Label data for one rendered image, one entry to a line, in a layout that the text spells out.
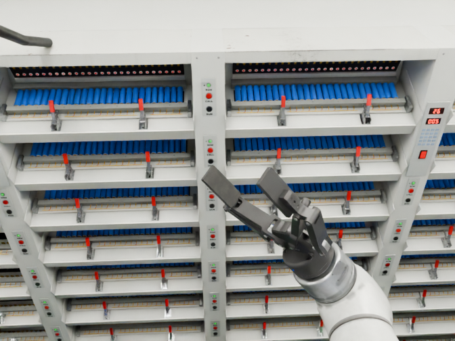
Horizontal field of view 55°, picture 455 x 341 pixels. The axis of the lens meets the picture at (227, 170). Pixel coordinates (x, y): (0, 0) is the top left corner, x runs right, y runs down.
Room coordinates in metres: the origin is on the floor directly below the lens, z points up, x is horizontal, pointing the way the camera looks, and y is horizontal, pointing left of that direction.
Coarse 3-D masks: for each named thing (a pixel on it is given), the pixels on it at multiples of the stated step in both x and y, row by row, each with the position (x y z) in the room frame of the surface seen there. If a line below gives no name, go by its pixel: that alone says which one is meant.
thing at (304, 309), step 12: (228, 300) 1.21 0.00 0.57; (240, 300) 1.23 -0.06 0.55; (252, 300) 1.23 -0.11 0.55; (264, 300) 1.23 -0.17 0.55; (300, 300) 1.23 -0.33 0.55; (228, 312) 1.18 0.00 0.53; (240, 312) 1.18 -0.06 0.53; (252, 312) 1.18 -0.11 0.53; (276, 312) 1.19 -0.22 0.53; (288, 312) 1.19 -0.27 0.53; (300, 312) 1.19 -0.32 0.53; (312, 312) 1.19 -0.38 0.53
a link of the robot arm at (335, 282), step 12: (336, 252) 0.48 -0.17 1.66; (336, 264) 0.46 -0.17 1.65; (348, 264) 0.47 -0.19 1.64; (324, 276) 0.45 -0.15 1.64; (336, 276) 0.45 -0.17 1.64; (348, 276) 0.46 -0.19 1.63; (312, 288) 0.44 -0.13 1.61; (324, 288) 0.44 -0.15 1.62; (336, 288) 0.44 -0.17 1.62; (348, 288) 0.44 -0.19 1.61; (324, 300) 0.44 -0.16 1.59
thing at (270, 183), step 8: (272, 168) 0.45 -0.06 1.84; (264, 176) 0.44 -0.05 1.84; (272, 176) 0.44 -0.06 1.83; (256, 184) 0.43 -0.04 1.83; (264, 184) 0.43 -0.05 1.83; (272, 184) 0.44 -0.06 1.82; (280, 184) 0.45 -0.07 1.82; (264, 192) 0.43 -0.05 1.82; (272, 192) 0.43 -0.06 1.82; (280, 192) 0.44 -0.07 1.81; (272, 200) 0.43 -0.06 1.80; (280, 200) 0.43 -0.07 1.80; (280, 208) 0.43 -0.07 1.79; (288, 216) 0.43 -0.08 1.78
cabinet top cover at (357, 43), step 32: (32, 32) 1.32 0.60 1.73; (64, 32) 1.32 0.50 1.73; (96, 32) 1.32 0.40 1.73; (128, 32) 1.32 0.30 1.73; (160, 32) 1.32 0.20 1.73; (224, 32) 1.32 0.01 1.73; (256, 32) 1.32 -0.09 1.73; (288, 32) 1.32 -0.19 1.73; (320, 32) 1.32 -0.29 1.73; (352, 32) 1.32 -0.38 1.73; (384, 32) 1.32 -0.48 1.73; (416, 32) 1.32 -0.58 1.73; (0, 64) 1.14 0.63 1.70; (32, 64) 1.14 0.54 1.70; (64, 64) 1.14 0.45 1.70; (96, 64) 1.15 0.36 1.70; (128, 64) 1.15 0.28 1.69
